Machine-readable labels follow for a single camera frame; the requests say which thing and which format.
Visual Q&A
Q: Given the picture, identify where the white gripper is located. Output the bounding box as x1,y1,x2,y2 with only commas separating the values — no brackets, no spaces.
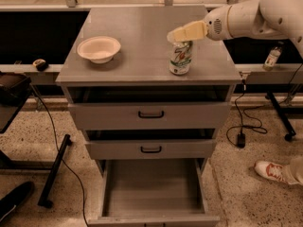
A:
169,6,232,43

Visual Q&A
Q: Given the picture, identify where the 7up soda can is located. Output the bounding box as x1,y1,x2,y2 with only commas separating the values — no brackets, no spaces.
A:
167,32,193,76

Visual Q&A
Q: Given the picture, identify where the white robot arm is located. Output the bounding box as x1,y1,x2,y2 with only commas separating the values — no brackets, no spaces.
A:
167,0,303,57

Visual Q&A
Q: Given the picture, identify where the grey top drawer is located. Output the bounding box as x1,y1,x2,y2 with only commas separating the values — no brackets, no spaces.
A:
68,102,230,130

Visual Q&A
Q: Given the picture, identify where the grey drawer cabinet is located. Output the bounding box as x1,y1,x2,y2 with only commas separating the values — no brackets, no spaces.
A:
55,5,243,175

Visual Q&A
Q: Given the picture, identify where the grey middle drawer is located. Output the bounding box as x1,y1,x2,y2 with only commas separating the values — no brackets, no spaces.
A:
85,139,216,160

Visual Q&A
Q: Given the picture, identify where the grey open bottom drawer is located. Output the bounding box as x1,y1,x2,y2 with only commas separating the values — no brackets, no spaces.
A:
88,159,220,227

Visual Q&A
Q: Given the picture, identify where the small clear bottle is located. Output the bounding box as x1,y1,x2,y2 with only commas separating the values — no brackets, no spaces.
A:
263,42,284,71

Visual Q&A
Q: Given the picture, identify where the black wheeled stand leg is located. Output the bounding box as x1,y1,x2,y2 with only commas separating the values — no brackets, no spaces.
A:
266,92,296,142

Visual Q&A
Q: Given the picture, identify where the white red sneaker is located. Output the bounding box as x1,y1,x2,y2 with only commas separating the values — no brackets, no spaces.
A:
254,161,287,183

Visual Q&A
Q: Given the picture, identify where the black yellow tape measure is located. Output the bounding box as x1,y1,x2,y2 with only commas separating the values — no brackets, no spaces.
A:
32,59,48,71

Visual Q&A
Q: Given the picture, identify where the beige trouser leg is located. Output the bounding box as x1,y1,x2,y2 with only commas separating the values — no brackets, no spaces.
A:
282,157,303,185

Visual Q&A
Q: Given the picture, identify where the dark side table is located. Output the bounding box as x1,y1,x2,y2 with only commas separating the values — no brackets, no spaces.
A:
0,72,31,133

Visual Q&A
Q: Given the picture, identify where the black table leg stand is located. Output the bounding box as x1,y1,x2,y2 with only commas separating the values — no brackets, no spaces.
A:
38,134,72,208

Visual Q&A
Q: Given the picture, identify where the black shoe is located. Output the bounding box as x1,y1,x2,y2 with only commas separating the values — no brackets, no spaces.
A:
0,181,35,222

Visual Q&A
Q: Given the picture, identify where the black power adapter cable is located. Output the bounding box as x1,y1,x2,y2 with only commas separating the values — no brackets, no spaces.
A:
225,79,269,148

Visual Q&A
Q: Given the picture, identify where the black floor cable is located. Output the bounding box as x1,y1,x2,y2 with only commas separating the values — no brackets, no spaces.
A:
31,85,90,227

